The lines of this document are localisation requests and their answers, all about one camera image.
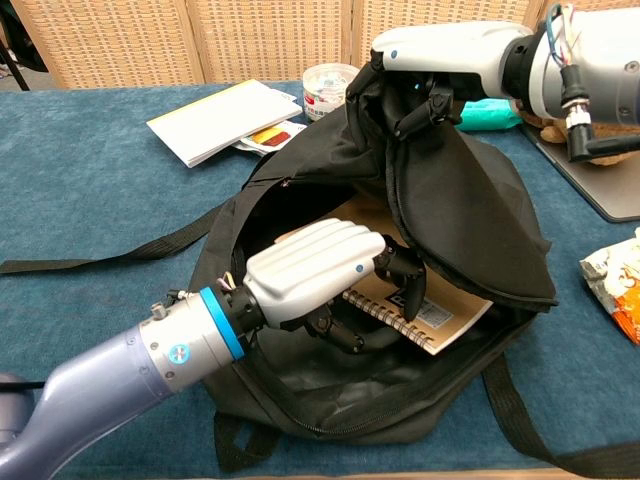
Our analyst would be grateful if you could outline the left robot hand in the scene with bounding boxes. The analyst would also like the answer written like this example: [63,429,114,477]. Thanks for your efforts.
[224,218,429,356]

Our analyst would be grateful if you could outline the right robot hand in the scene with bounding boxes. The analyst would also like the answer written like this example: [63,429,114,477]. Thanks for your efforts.
[369,20,535,141]

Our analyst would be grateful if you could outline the spiral notebook kraft cover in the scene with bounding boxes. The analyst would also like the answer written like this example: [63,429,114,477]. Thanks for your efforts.
[274,194,494,357]

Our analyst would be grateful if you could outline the black fabric backpack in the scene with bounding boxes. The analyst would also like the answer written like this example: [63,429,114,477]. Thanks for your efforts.
[0,59,640,480]

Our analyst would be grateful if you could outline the teal wet wipes pack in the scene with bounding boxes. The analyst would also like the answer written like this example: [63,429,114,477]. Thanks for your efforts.
[457,98,524,133]

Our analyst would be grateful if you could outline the brown capybara plush toy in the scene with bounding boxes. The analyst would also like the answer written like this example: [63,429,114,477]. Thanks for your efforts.
[517,99,640,166]

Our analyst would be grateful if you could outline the white sachet red yellow print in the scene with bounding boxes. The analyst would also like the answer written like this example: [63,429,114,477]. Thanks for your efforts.
[232,119,307,154]

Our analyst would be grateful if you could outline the clear plastic candy jar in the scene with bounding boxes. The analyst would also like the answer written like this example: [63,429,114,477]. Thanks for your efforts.
[301,63,361,124]

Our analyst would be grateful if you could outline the white book yellow spine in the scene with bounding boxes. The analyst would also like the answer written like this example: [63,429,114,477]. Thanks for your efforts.
[145,78,304,169]

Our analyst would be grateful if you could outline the grey closed laptop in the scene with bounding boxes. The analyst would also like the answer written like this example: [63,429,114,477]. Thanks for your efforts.
[519,122,640,224]

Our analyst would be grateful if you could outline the blue velvet table cloth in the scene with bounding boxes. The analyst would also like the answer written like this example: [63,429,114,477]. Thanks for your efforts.
[0,74,640,480]

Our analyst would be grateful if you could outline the woven rattan folding screen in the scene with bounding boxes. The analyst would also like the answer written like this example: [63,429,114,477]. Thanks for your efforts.
[9,0,566,91]

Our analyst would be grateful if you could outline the orange white snack bag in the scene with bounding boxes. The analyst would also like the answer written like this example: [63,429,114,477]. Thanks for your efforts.
[578,238,640,346]

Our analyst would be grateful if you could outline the black tripod stand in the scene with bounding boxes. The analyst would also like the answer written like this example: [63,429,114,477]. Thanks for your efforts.
[0,0,49,92]

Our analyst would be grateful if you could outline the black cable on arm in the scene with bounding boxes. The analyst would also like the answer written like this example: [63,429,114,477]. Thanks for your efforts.
[559,64,640,164]

